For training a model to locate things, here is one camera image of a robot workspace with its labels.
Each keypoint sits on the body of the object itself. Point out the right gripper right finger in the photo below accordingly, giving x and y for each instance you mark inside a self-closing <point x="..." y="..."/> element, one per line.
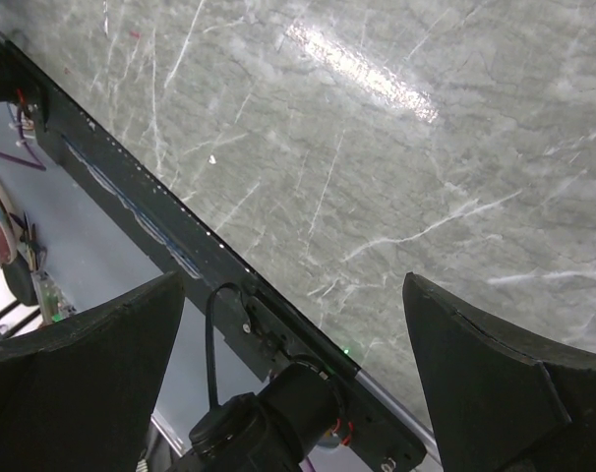
<point x="500" y="397"/>

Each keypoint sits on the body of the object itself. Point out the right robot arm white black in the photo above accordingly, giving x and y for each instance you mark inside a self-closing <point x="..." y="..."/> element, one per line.
<point x="274" y="429"/>

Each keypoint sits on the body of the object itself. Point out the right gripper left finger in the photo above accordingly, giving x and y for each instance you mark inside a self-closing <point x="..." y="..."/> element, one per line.
<point x="78" y="395"/>

